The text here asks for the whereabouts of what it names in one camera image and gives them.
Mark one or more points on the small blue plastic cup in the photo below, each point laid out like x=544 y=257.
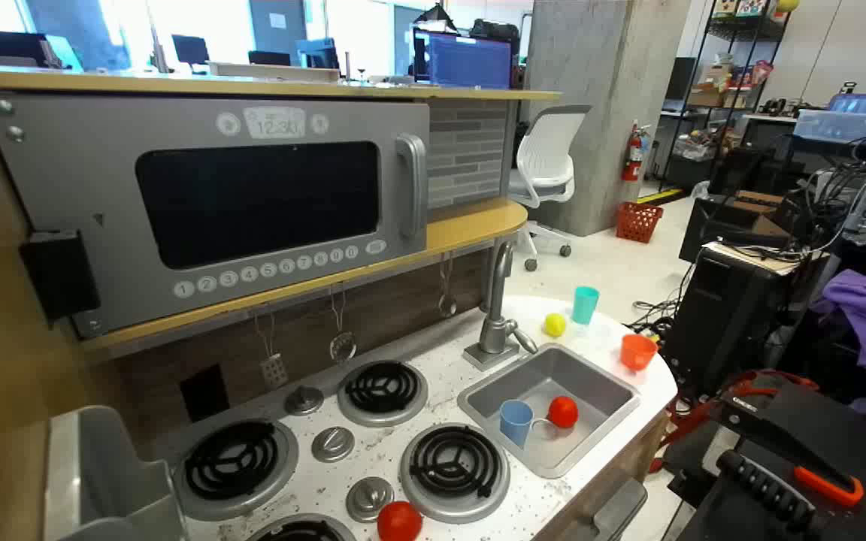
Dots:
x=516 y=423

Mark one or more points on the teal plastic cup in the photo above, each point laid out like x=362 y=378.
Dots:
x=583 y=303

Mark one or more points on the gray toy sink basin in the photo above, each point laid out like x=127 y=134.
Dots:
x=594 y=386

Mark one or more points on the gray toy faucet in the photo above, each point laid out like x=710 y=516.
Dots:
x=498 y=302

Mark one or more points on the black coil toy burner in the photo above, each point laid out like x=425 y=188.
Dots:
x=451 y=469
x=302 y=530
x=382 y=387
x=236 y=464

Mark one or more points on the yellow toy lemon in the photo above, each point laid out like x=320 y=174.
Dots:
x=554 y=325

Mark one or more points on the office swivel chair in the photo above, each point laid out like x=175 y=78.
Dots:
x=544 y=155

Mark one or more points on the gray stove knob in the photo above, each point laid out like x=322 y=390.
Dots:
x=331 y=441
x=369 y=495
x=302 y=401

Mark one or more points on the red toy ball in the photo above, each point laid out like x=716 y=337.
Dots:
x=401 y=524
x=562 y=411

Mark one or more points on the red plastic basket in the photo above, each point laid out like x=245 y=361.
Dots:
x=639 y=224

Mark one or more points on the blue office partition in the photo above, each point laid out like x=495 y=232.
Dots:
x=467 y=60

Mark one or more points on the orange toy plate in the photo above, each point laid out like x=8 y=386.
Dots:
x=639 y=352

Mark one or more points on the red fire extinguisher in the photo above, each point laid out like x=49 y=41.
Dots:
x=632 y=155

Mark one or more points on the black computer case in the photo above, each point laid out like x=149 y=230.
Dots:
x=727 y=318

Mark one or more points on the dark computer monitor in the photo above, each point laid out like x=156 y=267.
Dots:
x=16 y=50
x=191 y=50

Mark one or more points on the gray toy microwave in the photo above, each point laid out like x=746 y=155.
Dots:
x=103 y=131

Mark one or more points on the black metal storage shelf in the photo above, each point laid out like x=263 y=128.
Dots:
x=742 y=77

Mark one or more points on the small black box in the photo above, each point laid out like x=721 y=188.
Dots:
x=58 y=273

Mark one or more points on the light blue equipment box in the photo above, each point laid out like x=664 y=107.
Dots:
x=843 y=120

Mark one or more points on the wooden toy kitchen unit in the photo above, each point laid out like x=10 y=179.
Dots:
x=13 y=401

